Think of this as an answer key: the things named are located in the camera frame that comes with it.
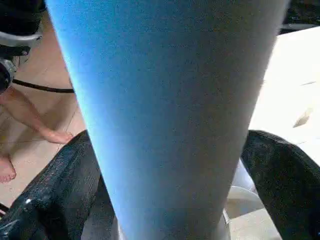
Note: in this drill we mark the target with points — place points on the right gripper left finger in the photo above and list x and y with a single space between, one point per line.
55 200

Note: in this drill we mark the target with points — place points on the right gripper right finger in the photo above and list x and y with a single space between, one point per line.
290 190

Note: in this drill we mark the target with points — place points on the white plastic table top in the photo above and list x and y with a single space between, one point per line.
295 90

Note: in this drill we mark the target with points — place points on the white plastic table leg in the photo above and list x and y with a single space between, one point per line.
165 100

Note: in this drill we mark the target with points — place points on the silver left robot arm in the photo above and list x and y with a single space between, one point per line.
10 70

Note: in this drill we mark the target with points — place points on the bare human foot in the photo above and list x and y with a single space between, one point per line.
5 170
50 135

